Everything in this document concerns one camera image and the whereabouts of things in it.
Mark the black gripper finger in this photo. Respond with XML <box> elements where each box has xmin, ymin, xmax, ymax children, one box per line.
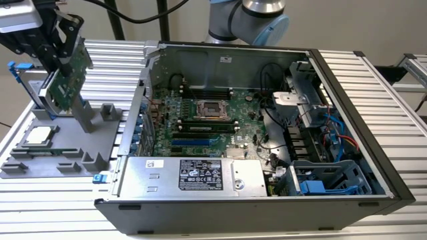
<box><xmin>0</xmin><ymin>31</ymin><xmax>60</xmax><ymax>74</ymax></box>
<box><xmin>56</xmin><ymin>13</ymin><xmax>85</xmax><ymax>78</ymax></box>

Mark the Nvidia Quadro graphics card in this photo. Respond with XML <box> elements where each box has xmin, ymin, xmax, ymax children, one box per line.
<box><xmin>37</xmin><ymin>37</ymin><xmax>94</xmax><ymax>114</ymax></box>

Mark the hard disk in blue carrier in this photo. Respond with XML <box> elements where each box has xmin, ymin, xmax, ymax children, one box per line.
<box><xmin>6</xmin><ymin>60</ymin><xmax>73</xmax><ymax>121</ymax></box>

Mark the black stand pole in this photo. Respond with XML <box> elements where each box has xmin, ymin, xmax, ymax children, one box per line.
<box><xmin>156</xmin><ymin>0</ymin><xmax>170</xmax><ymax>42</ymax></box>
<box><xmin>102</xmin><ymin>0</ymin><xmax>126</xmax><ymax>41</ymax></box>

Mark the silver CPU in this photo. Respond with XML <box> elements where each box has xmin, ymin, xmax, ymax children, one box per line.
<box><xmin>25</xmin><ymin>126</ymin><xmax>54</xmax><ymax>146</ymax></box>

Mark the grey parts rack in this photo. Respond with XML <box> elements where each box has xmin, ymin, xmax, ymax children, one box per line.
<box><xmin>0</xmin><ymin>96</ymin><xmax>129</xmax><ymax>180</ymax></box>

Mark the blue case latch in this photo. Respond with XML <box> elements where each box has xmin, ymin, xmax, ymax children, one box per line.
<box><xmin>92</xmin><ymin>172</ymin><xmax>108</xmax><ymax>185</ymax></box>

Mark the CPU socket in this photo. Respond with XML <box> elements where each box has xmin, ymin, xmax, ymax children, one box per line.
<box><xmin>193</xmin><ymin>99</ymin><xmax>230</xmax><ymax>118</ymax></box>

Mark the black expansion slot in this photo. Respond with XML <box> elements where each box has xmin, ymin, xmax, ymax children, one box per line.
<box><xmin>172</xmin><ymin>132</ymin><xmax>217</xmax><ymax>140</ymax></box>

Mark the installed RAM stick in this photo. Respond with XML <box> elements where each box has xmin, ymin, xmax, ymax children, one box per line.
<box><xmin>185</xmin><ymin>125</ymin><xmax>234</xmax><ymax>133</ymax></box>

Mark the blue expansion slot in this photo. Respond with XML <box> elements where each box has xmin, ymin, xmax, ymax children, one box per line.
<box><xmin>170</xmin><ymin>138</ymin><xmax>214</xmax><ymax>147</ymax></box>

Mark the silver power supply unit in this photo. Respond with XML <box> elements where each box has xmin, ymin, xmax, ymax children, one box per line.
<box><xmin>117</xmin><ymin>156</ymin><xmax>269</xmax><ymax>198</ymax></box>

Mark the green Dell motherboard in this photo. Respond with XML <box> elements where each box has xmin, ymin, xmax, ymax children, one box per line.
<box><xmin>150</xmin><ymin>88</ymin><xmax>286</xmax><ymax>161</ymax></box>

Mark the silver chipset heatsink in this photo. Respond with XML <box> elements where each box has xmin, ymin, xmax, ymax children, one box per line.
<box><xmin>225</xmin><ymin>147</ymin><xmax>248</xmax><ymax>160</ymax></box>

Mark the grey metal drive cage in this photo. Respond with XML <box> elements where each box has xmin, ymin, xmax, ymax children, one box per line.
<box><xmin>270</xmin><ymin>60</ymin><xmax>334</xmax><ymax>128</ymax></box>

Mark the open grey PC case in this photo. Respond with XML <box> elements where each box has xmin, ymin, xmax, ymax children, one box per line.
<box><xmin>93</xmin><ymin>39</ymin><xmax>416</xmax><ymax>236</ymax></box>

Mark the empty blue disk carrier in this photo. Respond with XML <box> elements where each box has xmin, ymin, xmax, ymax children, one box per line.
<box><xmin>298</xmin><ymin>179</ymin><xmax>372</xmax><ymax>196</ymax></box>

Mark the grey disk bay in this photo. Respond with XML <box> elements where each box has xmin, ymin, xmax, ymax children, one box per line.
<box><xmin>276</xmin><ymin>159</ymin><xmax>373</xmax><ymax>197</ymax></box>

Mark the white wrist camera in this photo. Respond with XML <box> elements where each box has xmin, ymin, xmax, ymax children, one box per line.
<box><xmin>0</xmin><ymin>0</ymin><xmax>44</xmax><ymax>34</ymax></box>

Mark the thick black camera cable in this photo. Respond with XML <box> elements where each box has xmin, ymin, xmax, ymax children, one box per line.
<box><xmin>88</xmin><ymin>0</ymin><xmax>189</xmax><ymax>24</ymax></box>

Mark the short black cable loop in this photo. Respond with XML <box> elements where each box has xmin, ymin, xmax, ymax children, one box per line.
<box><xmin>168</xmin><ymin>72</ymin><xmax>186</xmax><ymax>88</ymax></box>

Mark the long black wire loop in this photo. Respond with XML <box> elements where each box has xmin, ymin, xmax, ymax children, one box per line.
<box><xmin>258</xmin><ymin>62</ymin><xmax>288</xmax><ymax>96</ymax></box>

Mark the blue SATA wire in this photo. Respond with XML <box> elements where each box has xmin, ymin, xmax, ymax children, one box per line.
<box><xmin>321</xmin><ymin>112</ymin><xmax>349</xmax><ymax>163</ymax></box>

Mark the red wire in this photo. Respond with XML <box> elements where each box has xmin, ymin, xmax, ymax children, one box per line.
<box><xmin>337</xmin><ymin>134</ymin><xmax>360</xmax><ymax>151</ymax></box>

